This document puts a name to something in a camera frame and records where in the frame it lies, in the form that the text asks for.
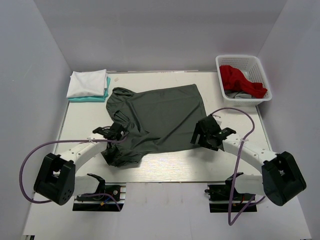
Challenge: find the red t shirt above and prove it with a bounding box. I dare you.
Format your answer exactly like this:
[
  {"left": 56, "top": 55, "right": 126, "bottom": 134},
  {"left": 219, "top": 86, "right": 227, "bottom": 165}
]
[{"left": 219, "top": 65, "right": 268, "bottom": 99}]

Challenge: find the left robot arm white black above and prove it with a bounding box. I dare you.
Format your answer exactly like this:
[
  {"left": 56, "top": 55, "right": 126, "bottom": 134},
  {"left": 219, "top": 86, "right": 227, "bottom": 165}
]
[{"left": 33, "top": 123, "right": 126, "bottom": 206}]

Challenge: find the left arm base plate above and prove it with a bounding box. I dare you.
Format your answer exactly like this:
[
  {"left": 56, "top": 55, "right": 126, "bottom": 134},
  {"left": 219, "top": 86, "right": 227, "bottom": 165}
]
[{"left": 72, "top": 183, "right": 126, "bottom": 212}]

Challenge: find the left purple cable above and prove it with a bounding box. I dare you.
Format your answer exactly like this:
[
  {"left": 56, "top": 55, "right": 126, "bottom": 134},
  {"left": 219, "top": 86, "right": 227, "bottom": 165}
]
[{"left": 20, "top": 127, "right": 131, "bottom": 211}]

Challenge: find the folded teal t shirt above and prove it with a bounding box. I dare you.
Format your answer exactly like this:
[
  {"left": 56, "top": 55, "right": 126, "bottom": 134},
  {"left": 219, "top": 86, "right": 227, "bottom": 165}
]
[{"left": 68, "top": 76, "right": 111, "bottom": 103}]

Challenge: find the grey t shirt in basket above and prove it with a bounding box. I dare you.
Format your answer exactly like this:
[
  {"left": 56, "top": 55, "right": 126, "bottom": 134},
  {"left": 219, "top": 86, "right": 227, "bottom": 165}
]
[{"left": 224, "top": 90, "right": 252, "bottom": 99}]

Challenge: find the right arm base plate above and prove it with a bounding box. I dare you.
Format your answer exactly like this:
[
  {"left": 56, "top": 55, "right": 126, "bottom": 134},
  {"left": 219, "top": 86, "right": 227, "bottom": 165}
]
[{"left": 204, "top": 183, "right": 253, "bottom": 213}]

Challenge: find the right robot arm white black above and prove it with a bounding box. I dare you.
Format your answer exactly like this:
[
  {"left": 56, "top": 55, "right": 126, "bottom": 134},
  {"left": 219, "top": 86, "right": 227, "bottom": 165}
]
[{"left": 191, "top": 115, "right": 307, "bottom": 206}]

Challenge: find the white plastic basket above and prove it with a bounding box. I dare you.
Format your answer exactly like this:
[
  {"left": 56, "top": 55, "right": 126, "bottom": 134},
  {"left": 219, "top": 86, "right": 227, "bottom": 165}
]
[{"left": 215, "top": 54, "right": 272, "bottom": 107}]

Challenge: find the folded white t shirt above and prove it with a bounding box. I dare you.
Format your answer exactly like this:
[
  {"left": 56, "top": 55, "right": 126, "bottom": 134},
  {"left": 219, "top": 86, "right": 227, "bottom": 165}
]
[{"left": 66, "top": 69, "right": 108, "bottom": 98}]

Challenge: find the dark grey t shirt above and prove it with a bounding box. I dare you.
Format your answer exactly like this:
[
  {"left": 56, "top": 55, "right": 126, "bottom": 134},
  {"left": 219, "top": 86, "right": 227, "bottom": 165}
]
[{"left": 101, "top": 84, "right": 206, "bottom": 167}]

